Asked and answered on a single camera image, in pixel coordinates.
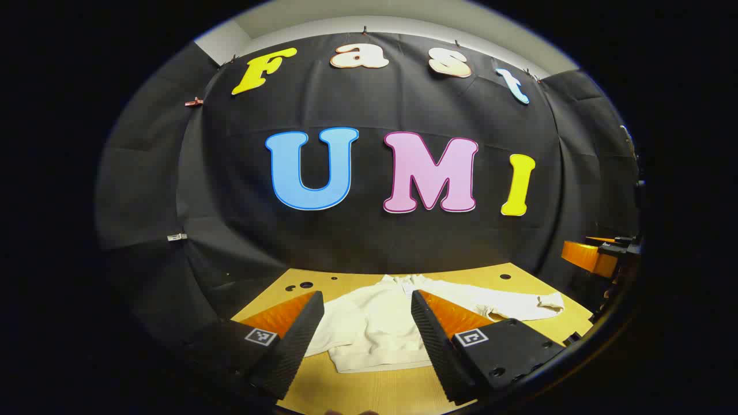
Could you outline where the black backdrop cloth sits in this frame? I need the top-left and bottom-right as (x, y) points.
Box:
(95, 32), (642, 346)

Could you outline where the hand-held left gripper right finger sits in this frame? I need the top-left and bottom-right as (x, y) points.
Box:
(411, 290), (566, 406)

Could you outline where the white sweater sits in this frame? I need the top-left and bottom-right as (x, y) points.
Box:
(304, 274), (564, 374)

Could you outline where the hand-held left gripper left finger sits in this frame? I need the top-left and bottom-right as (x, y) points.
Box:
(184, 291), (325, 401)

